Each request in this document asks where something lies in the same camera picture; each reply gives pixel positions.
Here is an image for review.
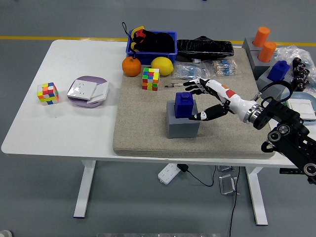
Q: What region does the white wall switch panel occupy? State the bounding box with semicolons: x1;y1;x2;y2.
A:
67;79;97;101
88;81;110;104
287;98;316;120

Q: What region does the dark brown small parts pile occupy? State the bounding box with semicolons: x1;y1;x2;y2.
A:
288;57;311;91

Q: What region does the crumpled clear plastic bag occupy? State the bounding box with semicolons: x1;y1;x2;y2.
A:
274;44;316;75

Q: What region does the orange cylinder seal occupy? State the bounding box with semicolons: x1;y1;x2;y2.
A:
258;41;277;63
253;26;271;47

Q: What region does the blue square seal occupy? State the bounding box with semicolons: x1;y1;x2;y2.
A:
268;60;290;83
174;92;195;118

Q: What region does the black table control panel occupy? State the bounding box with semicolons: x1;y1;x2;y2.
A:
279;167;301;175

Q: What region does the grey-brown mat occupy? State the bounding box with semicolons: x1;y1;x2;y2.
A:
113;47;277;160

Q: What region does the clear bag of tan resistors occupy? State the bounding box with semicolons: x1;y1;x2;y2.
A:
211;59;239;78

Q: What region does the orange fruit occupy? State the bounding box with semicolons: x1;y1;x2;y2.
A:
121;56;142;78

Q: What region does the purple plate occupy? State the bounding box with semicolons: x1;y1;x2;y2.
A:
67;76;109;109

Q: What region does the white power strip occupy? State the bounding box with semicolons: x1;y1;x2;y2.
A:
158;162;180;185

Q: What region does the blue plastic bin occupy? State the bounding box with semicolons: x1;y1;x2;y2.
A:
125;30;178;65

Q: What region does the black plug cord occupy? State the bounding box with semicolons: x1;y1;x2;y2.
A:
186;165;217;187

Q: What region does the white table leg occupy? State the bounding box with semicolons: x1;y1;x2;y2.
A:
245;166;269;226
73;159;97;219

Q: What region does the long black floor cable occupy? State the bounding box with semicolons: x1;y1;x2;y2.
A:
229;166;241;237

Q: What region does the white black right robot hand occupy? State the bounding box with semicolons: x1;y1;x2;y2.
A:
183;78;251;122

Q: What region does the colourful puzzle cube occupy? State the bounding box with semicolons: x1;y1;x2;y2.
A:
141;67;160;92
37;82;60;106

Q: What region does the yellow lemon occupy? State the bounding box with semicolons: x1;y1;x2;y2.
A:
151;56;174;76

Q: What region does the grey cylinder seal holder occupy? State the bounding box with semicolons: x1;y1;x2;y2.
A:
241;37;262;54
249;49;278;80

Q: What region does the clear bag of blue resistors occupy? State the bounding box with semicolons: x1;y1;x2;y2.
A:
172;61;212;82

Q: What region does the grey square seal holder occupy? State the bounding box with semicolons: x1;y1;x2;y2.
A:
257;66;294;102
166;99;200;139

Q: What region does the black cord loop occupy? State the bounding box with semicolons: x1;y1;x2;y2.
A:
121;22;138;59

